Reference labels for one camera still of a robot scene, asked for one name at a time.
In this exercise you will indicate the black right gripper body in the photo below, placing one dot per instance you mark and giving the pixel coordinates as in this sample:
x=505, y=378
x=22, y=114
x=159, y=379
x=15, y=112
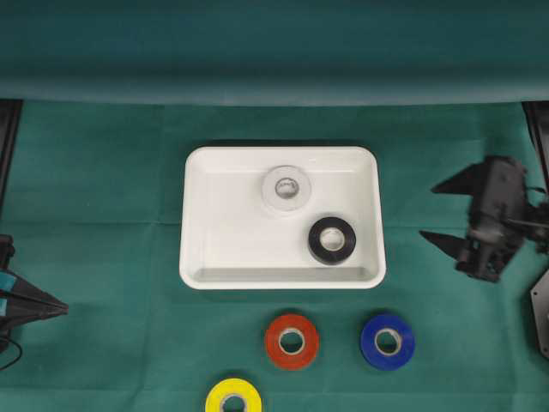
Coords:
x=494, y=232

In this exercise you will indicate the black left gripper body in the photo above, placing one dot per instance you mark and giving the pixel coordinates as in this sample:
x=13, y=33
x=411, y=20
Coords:
x=21, y=301

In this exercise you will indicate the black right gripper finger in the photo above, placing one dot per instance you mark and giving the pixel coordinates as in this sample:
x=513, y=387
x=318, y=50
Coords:
x=469, y=181
x=455, y=247

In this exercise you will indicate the blue tape roll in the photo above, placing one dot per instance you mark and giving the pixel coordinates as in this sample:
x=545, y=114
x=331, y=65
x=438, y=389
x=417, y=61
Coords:
x=387, y=342

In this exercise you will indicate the black tape roll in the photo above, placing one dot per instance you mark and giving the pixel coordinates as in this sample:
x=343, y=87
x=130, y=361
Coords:
x=331, y=240

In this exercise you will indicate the white tape roll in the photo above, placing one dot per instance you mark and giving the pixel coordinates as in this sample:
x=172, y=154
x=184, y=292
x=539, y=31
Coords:
x=286, y=190

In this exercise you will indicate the red tape roll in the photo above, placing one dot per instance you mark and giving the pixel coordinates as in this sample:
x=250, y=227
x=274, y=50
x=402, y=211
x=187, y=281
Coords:
x=291, y=342

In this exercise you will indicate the yellow tape roll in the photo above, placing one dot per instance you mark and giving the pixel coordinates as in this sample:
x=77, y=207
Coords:
x=221, y=392

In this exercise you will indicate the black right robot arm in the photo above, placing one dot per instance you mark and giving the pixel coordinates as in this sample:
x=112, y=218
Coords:
x=535, y=224

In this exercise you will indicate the white plastic tray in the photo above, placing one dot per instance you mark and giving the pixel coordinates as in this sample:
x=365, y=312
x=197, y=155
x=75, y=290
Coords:
x=229, y=240

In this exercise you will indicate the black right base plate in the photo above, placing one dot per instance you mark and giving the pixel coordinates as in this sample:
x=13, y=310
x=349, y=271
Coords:
x=539, y=300

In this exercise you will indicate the black right side rail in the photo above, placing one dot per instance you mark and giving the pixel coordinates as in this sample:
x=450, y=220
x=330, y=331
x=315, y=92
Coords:
x=537, y=116

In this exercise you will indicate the black rail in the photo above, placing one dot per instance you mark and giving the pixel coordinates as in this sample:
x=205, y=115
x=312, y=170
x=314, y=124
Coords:
x=537, y=116
x=10, y=117

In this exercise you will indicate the black left side rail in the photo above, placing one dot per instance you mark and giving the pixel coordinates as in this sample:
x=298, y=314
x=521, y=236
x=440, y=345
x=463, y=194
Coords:
x=10, y=117

